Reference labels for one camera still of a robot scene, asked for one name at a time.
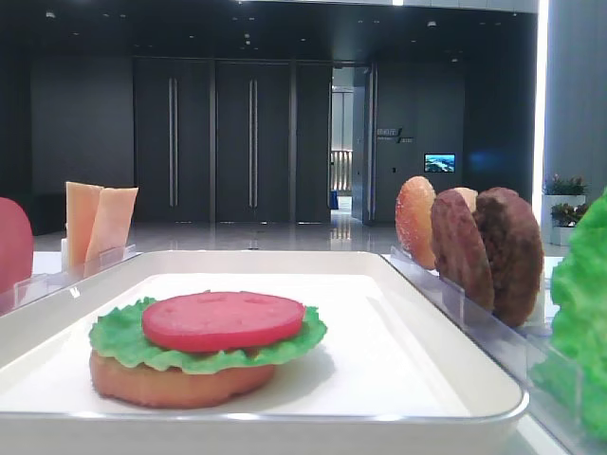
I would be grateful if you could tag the red tomato slice front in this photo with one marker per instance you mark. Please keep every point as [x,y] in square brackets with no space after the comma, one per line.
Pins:
[216,321]

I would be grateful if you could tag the red tomato slice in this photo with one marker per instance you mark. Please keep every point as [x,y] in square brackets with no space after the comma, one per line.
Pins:
[17,245]
[216,321]

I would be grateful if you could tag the brown meat patty front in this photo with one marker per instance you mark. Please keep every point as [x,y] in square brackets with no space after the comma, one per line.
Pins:
[458,248]

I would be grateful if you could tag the brown meat patty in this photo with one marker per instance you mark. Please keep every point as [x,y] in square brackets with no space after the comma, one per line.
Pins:
[458,248]
[514,248]

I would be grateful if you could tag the orange cheese slice right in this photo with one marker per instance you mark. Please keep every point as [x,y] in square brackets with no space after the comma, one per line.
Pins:
[112,221]

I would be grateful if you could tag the orange cheese slice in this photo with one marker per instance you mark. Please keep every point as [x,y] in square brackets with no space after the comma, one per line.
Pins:
[112,221]
[82,202]

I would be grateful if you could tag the brown meat patty rear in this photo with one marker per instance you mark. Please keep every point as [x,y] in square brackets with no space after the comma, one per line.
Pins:
[514,248]

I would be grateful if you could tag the green lettuce leaf on tray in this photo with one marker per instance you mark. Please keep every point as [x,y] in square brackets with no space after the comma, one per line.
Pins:
[119,335]

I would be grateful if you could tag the orange cheese slice left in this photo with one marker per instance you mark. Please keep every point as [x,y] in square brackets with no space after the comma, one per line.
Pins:
[82,202]

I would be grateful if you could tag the red tomato slice rear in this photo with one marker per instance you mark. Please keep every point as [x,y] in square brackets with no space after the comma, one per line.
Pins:
[17,245]

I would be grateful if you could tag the green lettuce leaf in rack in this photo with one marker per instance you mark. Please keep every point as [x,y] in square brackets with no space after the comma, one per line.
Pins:
[581,308]

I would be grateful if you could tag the sesame bun slice front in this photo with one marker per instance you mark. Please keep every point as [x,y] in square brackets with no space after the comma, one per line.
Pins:
[413,219]

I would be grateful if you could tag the dark double door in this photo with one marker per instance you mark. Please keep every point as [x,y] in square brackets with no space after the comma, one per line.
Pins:
[232,141]

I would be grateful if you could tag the bun slice rear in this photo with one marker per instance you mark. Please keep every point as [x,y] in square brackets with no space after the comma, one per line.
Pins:
[469,196]

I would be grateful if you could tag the white rectangular tray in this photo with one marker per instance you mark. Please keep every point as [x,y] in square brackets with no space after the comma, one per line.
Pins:
[393,375]

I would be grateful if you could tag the bottom bun slice on tray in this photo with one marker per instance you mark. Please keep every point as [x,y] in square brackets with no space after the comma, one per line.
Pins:
[173,389]

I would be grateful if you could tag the clear acrylic rack right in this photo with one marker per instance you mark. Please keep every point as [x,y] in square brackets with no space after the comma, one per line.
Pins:
[515,350]

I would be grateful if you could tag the clear acrylic rack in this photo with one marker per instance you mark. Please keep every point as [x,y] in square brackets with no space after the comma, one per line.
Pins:
[515,350]
[41,285]

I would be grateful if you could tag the potted plant white planter lower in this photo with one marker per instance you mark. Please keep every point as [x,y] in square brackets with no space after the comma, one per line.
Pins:
[565,217]

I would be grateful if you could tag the potted plant white planter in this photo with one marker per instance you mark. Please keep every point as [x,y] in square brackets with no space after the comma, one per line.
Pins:
[557,190]
[565,217]

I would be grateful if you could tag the potted plant white planter upper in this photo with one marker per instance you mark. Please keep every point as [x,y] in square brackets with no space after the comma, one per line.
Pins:
[557,190]

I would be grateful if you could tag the clear acrylic rack left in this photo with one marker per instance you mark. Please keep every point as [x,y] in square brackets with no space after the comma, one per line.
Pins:
[41,285]

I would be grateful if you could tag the wall-mounted display screen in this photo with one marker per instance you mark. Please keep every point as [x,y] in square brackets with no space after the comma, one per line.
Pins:
[439,163]

